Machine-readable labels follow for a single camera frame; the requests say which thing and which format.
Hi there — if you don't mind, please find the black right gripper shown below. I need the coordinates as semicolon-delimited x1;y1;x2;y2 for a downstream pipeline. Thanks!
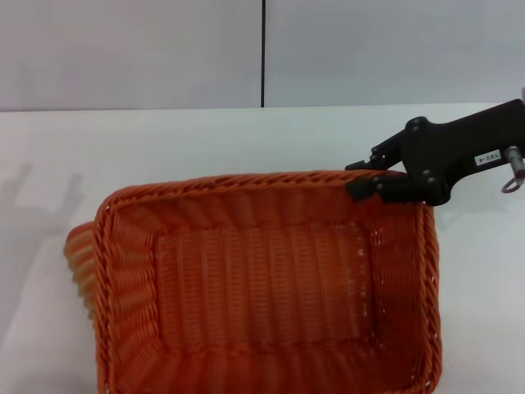
345;98;525;206

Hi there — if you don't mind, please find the silver pin with ring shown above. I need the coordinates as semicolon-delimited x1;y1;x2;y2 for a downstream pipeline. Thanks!
501;145;525;194

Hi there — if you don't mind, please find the orange woven plastic basket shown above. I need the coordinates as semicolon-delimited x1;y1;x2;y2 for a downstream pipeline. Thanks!
92;169;442;394

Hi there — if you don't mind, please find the orange striped toy bread loaf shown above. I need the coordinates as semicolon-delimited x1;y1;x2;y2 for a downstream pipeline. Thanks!
62;220;98;330

